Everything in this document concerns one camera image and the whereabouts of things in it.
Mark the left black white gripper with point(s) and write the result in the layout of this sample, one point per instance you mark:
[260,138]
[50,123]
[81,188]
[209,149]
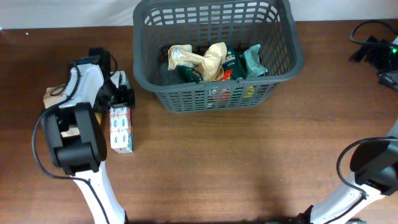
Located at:
[127,98]

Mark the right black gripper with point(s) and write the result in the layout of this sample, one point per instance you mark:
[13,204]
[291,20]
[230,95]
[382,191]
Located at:
[373,58]

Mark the white Kleenex tissue pack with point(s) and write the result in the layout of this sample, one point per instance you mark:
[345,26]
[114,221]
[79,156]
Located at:
[120,122]

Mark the beige paper snack bag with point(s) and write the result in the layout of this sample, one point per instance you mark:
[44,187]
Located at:
[53,95]

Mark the red spaghetti packet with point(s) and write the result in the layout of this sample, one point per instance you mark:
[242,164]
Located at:
[98,113]

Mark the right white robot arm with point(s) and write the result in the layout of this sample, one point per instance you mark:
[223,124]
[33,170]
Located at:
[367,168]

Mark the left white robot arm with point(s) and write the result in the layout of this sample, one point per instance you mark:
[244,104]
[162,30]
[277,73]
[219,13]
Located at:
[82,119]

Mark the dark green snack packet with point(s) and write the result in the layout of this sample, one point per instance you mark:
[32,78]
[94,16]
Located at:
[191,74]

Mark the grey plastic lattice basket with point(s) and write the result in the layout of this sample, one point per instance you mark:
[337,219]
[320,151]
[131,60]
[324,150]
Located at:
[158,25]

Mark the beige bag in basket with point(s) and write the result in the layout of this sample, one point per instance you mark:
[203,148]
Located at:
[209,65]

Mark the red snack packet in basket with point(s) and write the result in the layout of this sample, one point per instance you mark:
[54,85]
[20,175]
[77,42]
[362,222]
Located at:
[224,75]

